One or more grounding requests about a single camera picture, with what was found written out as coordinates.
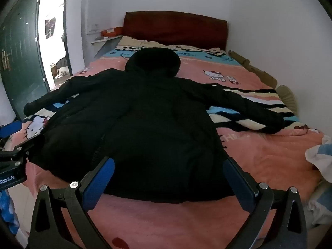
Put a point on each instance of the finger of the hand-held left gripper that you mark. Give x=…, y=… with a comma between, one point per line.
x=11, y=129
x=24, y=147

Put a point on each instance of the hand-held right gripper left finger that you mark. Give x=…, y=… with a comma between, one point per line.
x=99, y=182

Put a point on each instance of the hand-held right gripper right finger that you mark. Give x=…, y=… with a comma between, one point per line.
x=238, y=184

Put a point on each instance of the black hooded jacket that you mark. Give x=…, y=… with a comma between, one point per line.
x=145, y=124

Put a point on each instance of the printed cartoon cat blanket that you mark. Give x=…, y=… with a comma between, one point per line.
x=259, y=155

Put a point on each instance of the blue patterned cloth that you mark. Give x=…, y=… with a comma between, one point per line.
x=9, y=212

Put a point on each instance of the green door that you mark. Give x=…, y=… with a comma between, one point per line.
x=20, y=57

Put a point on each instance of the white crumpled cloth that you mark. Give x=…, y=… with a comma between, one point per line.
x=320, y=154

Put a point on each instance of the beige fan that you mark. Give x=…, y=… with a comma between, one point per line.
x=288, y=97

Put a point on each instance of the orange box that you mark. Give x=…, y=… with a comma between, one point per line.
x=112, y=32

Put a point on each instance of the dark red headboard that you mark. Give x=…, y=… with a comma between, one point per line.
x=176, y=28

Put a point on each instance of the dark door frame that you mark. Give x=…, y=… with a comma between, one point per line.
x=67, y=31

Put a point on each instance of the white wall shelf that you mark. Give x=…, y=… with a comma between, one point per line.
x=105, y=40

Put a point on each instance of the white wall switch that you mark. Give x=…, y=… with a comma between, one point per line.
x=94, y=27

